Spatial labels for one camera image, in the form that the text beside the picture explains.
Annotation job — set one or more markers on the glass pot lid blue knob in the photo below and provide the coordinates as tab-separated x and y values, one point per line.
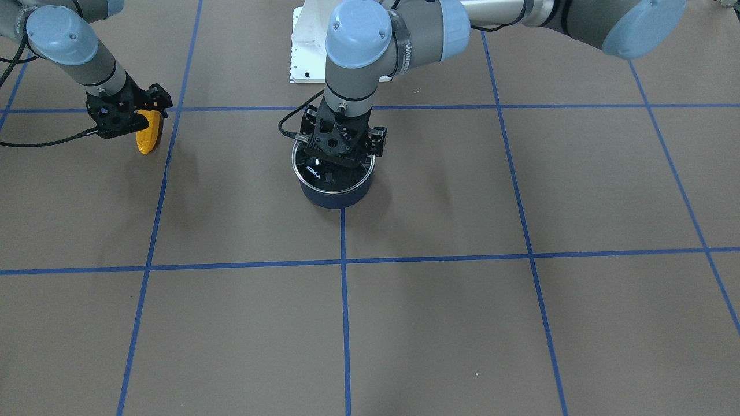
328	178

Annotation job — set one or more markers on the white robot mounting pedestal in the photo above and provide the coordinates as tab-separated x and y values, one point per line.
321	52

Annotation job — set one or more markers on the dark blue saucepan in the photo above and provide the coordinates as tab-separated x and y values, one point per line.
336	202

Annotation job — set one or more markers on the yellow corn cob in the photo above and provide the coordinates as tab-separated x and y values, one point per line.
148	139

